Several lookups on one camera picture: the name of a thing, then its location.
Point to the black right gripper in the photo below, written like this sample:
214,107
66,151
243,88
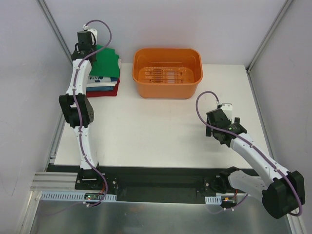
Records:
208,127

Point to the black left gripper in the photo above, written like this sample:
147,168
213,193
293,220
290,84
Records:
79,55

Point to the green t shirt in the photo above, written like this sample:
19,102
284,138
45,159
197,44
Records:
104,57

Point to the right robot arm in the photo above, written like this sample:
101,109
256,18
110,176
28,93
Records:
281,192

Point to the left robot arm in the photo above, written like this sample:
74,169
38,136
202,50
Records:
79,113

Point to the blue cartoon print t shirt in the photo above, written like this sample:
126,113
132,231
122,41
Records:
98,79

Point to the white folded t shirt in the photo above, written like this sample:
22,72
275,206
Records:
112,69

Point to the dark blue folded t shirt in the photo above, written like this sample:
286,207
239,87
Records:
100,88

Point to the red folded t shirt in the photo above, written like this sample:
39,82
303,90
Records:
112,93

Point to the orange plastic basket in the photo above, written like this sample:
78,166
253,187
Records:
167,72

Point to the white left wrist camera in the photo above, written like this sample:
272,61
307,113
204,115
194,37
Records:
94,33

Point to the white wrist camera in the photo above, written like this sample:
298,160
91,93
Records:
94,33
224,111

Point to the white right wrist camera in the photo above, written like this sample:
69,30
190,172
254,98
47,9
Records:
224,111

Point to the left aluminium frame post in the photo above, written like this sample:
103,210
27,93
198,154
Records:
56,31

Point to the aluminium frame post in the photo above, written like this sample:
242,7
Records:
278,19
56,31

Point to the right white cable duct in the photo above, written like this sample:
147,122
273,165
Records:
213,200

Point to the white cable duct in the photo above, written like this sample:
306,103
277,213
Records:
213,200
77,196

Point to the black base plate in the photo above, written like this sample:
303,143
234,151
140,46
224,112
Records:
142,184

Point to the right aluminium frame post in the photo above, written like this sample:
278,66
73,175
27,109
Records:
278,19

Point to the aluminium cross rail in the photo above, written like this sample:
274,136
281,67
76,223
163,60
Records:
53,181

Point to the left white cable duct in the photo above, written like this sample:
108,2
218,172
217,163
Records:
77,196

